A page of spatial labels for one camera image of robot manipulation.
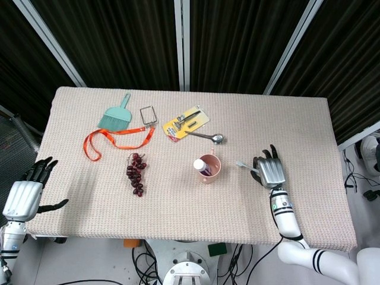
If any white silver robot base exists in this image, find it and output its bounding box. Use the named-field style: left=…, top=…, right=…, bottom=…
left=144, top=239, right=227, bottom=285

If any orange ribbon lanyard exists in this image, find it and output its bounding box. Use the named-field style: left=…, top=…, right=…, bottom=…
left=83, top=126, right=156, bottom=162

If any black pleated curtain panel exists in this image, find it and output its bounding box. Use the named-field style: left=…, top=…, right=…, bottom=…
left=271, top=0, right=380, bottom=147
left=189, top=0, right=310, bottom=93
left=0, top=0, right=75, bottom=127
left=29, top=0, right=181, bottom=90

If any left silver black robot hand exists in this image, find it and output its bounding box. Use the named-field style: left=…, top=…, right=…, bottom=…
left=2, top=156, right=70, bottom=222

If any beige waffle table cloth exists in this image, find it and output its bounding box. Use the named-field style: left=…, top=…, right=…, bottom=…
left=22, top=85, right=359, bottom=254

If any white partition frame rail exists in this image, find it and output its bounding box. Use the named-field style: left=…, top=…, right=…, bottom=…
left=337, top=121, right=380, bottom=151

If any white machine housing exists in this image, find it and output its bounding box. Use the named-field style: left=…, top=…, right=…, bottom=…
left=360, top=134, right=380, bottom=176

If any grey white toothbrush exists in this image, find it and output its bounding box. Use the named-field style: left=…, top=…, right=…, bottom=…
left=236, top=160, right=261, bottom=173

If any metal rectangular badge frame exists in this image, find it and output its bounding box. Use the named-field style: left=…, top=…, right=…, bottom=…
left=139, top=105, right=159, bottom=126

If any teal plastic hand brush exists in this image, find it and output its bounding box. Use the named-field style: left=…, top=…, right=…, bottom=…
left=97, top=93, right=133, bottom=132

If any purple white toothpaste tube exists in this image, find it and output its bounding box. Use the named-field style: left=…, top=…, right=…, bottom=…
left=193, top=158, right=213, bottom=176

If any dark red grape bunch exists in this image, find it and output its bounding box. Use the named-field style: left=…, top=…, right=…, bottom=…
left=126, top=152, right=148, bottom=198

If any grey corrugated hose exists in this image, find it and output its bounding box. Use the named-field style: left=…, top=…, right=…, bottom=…
left=11, top=115, right=40, bottom=151

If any green box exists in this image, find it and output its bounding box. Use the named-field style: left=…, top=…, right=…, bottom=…
left=207, top=242, right=229, bottom=258

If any metal spoon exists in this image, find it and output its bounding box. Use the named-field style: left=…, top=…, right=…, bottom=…
left=184, top=130, right=226, bottom=145

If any pink ribbed plastic cup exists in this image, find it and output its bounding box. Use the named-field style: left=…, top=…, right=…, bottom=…
left=194, top=148, right=223, bottom=185

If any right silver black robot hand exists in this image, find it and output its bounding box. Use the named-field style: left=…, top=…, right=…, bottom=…
left=252, top=144, right=287, bottom=189

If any white partition frame post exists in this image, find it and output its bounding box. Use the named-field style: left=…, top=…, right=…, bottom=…
left=173, top=0, right=191, bottom=91
left=12, top=0, right=87, bottom=88
left=263, top=0, right=325, bottom=96

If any yellow carded razor package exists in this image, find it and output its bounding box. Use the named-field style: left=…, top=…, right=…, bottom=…
left=161, top=104, right=211, bottom=144

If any black floor cable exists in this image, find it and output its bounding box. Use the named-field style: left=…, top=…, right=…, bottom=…
left=342, top=148, right=380, bottom=195

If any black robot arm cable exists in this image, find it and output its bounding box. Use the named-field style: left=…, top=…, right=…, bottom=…
left=255, top=189, right=305, bottom=270

